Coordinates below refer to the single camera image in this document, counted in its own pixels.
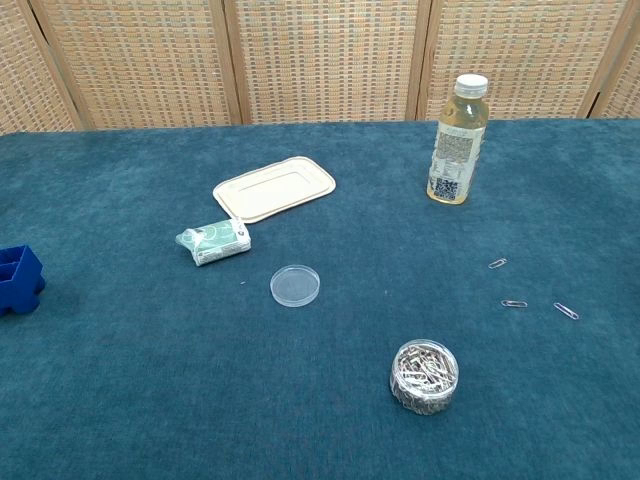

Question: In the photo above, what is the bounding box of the clear jar of paperclips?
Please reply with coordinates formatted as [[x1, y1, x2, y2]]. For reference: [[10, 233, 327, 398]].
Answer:
[[389, 339, 460, 415]]

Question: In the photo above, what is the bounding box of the clear round plastic lid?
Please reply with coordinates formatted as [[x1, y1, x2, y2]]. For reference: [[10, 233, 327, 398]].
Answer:
[[269, 264, 322, 308]]

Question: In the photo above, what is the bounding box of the beige rectangular pulp lid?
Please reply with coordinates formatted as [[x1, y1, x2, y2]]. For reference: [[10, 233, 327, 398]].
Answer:
[[212, 156, 337, 224]]

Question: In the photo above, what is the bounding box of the green white tissue pack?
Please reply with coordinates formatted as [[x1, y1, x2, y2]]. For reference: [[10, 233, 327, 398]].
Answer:
[[174, 217, 252, 268]]

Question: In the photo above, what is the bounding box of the yellow drink bottle white cap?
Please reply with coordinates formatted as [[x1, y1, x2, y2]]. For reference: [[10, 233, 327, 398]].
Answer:
[[425, 73, 490, 205]]

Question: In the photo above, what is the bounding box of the woven wooden folding screen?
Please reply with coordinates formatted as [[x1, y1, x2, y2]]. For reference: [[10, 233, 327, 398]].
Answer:
[[0, 0, 640, 135]]

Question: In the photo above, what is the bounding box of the blue carpet table cover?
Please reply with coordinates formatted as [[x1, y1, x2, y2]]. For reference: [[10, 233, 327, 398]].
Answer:
[[0, 118, 640, 480]]

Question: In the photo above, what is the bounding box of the blue plastic compartment box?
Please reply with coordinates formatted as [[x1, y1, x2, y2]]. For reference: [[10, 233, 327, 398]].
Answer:
[[0, 244, 47, 317]]

